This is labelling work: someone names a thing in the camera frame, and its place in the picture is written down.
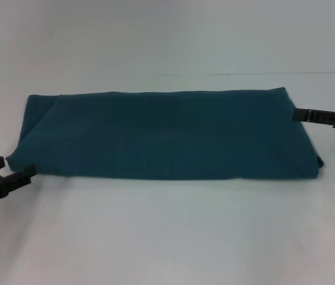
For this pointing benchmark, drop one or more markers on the teal blue shirt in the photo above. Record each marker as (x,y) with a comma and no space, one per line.
(167,133)

